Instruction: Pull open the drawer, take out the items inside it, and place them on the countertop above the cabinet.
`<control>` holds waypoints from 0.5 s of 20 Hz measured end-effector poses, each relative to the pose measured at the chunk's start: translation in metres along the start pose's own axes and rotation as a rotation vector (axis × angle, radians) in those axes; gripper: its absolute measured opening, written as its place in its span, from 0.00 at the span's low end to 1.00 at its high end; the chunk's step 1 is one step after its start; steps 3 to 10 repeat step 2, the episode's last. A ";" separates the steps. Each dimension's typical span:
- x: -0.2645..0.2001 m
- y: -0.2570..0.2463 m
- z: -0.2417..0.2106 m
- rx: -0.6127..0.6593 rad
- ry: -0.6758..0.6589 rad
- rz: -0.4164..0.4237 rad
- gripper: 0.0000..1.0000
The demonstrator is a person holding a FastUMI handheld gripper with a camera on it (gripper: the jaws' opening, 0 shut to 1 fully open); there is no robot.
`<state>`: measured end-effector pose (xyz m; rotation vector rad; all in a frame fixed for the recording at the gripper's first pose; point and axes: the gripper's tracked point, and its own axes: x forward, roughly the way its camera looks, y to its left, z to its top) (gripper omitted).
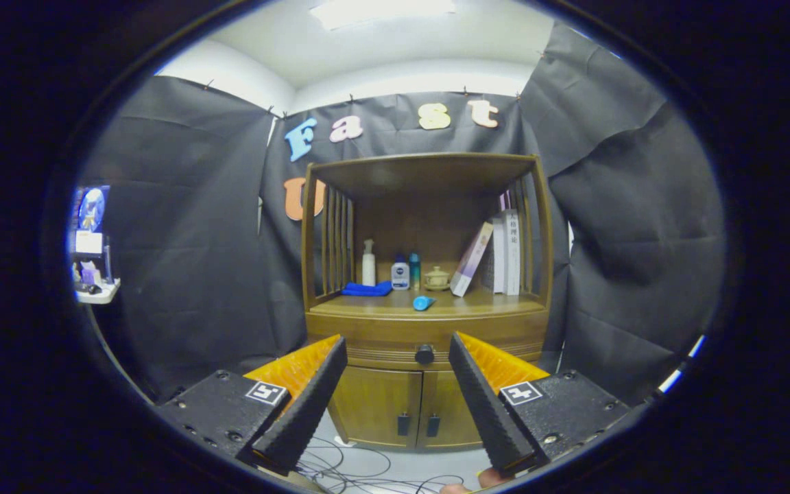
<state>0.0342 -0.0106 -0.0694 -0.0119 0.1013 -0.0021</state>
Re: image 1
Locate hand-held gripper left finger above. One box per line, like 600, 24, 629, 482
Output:
155, 334, 349, 475

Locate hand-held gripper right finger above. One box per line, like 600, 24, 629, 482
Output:
448, 331, 632, 479

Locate wooden drawer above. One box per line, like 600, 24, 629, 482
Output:
307, 328, 548, 373

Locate wooden cabinet door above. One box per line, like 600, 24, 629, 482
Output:
422, 370, 485, 450
330, 367, 424, 450

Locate wooden countertop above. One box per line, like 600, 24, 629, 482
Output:
309, 285, 548, 318

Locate wooden cabinet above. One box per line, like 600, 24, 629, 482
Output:
301, 152, 553, 451

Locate blue folded cloth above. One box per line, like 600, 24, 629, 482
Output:
341, 280, 394, 297

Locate purple book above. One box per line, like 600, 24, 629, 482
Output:
450, 221, 494, 297

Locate plain white book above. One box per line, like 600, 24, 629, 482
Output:
492, 216, 507, 294

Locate white book with black characters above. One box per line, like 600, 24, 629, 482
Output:
505, 209, 521, 296

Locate white side table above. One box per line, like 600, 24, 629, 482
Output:
76, 278, 121, 305

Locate black floor cables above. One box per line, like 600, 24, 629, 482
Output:
296, 436, 468, 494

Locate colourful wall poster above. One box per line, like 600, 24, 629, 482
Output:
71, 185, 112, 282

